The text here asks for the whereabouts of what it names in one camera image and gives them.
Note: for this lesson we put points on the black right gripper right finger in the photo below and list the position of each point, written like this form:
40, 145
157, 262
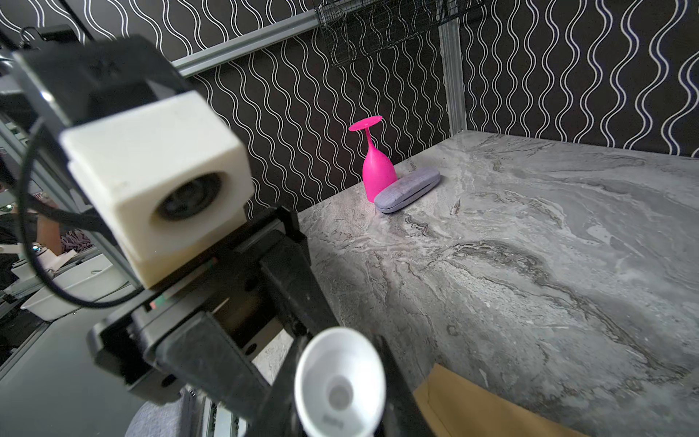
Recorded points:
402, 415

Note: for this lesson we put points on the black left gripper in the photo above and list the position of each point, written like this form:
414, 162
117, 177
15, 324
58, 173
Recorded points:
201, 325

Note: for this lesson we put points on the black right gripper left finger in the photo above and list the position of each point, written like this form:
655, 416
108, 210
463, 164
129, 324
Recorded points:
277, 415

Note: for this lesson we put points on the brown manila envelope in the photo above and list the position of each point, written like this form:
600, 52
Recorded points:
454, 406

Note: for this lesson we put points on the magenta plastic goblet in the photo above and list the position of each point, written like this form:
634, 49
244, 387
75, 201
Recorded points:
378, 172

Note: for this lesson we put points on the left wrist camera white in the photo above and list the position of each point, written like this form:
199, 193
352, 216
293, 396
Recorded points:
169, 179

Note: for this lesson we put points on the aluminium left side rail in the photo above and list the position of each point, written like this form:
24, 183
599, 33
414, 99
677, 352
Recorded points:
245, 45

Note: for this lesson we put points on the black wire basket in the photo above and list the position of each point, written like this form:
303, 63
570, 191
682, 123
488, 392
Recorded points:
356, 29

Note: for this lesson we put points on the aluminium corner post left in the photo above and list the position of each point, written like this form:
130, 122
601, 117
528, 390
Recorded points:
453, 78

